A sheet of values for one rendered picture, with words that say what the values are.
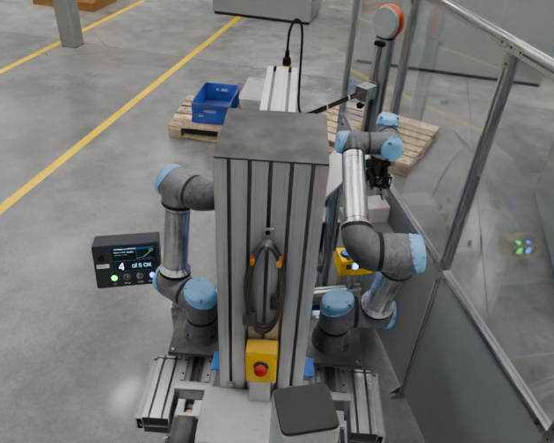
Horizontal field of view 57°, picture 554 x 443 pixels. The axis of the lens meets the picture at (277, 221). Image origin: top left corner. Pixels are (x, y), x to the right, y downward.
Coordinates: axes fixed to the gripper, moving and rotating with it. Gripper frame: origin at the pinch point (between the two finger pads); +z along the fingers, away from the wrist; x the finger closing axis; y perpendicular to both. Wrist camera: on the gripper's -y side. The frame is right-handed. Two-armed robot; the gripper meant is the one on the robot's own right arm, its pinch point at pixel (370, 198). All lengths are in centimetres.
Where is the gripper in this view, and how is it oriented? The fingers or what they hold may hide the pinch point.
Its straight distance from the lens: 200.8
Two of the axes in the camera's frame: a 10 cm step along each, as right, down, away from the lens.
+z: -0.5, 8.0, 6.0
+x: 9.8, -0.7, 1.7
